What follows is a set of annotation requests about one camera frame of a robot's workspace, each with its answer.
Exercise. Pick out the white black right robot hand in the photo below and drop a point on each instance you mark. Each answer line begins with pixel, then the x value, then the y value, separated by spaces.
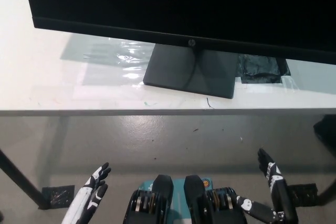
pixel 282 195

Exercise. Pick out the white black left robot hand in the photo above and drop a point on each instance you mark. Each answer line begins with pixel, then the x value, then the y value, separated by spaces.
pixel 88 192

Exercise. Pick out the black metal table leg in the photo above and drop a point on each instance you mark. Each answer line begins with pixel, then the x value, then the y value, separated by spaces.
pixel 328 190
pixel 23 179

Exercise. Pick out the clear plastic film sheet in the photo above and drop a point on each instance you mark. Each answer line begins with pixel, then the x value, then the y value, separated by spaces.
pixel 110 61

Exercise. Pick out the black HP computer monitor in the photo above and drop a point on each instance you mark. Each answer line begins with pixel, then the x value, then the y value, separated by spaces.
pixel 168 6

